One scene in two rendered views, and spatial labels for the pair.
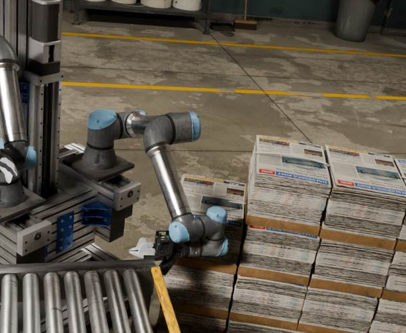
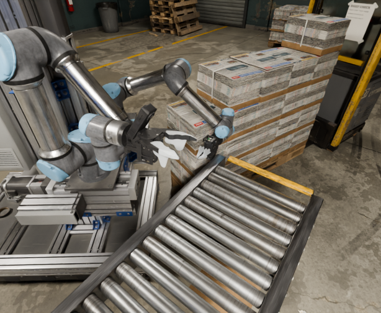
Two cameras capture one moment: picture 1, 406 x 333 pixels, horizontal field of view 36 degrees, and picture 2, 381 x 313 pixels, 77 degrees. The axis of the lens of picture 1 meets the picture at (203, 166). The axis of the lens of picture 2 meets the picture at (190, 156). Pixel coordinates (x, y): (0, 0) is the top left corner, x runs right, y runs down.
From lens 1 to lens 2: 1.39 m
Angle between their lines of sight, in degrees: 32
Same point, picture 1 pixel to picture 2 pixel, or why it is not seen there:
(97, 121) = (111, 92)
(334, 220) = (266, 90)
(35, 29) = (50, 26)
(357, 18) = (112, 20)
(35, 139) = not seen: hidden behind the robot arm
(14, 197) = not seen: hidden behind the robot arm
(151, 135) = (177, 80)
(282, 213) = (244, 97)
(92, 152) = not seen: hidden behind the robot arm
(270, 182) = (239, 82)
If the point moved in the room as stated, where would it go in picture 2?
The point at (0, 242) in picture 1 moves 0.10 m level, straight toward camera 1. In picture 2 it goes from (112, 200) to (126, 209)
